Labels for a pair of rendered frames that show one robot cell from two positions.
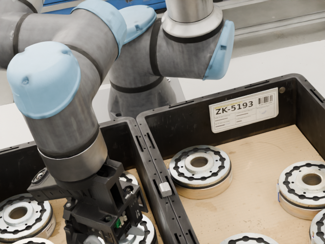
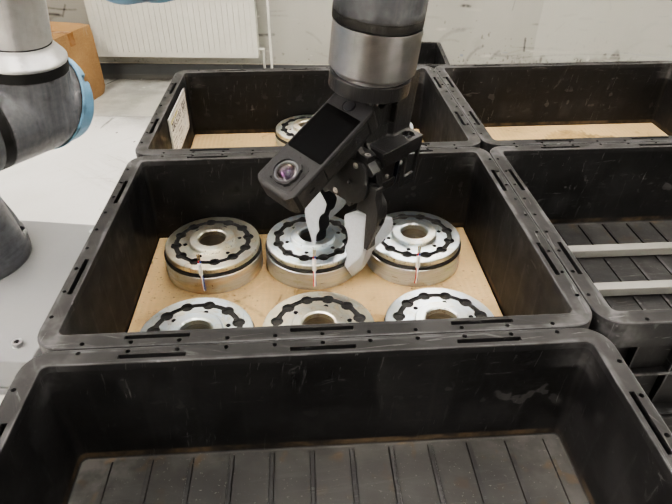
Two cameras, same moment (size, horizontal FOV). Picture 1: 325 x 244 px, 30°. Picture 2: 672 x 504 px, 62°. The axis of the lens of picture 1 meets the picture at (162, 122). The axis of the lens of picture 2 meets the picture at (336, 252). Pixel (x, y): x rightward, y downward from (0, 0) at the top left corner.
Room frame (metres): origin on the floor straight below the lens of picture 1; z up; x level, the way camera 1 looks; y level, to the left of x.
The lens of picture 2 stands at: (0.57, 0.59, 1.20)
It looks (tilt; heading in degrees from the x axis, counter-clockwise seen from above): 36 degrees down; 276
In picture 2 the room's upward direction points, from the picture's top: straight up
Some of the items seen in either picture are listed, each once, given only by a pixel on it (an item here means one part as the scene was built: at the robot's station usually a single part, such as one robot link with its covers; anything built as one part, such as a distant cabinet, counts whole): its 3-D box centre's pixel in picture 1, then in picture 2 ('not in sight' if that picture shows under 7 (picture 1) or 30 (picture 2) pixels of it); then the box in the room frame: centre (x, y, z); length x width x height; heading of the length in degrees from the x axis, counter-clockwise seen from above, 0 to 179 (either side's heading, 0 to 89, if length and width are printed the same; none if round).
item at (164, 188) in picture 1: (165, 189); not in sight; (0.64, 0.01, 0.94); 0.02 x 0.01 x 0.01; 9
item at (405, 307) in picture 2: not in sight; (441, 325); (0.51, 0.21, 0.86); 0.10 x 0.10 x 0.01
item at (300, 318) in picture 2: not in sight; (318, 325); (0.62, 0.23, 0.86); 0.05 x 0.05 x 0.01
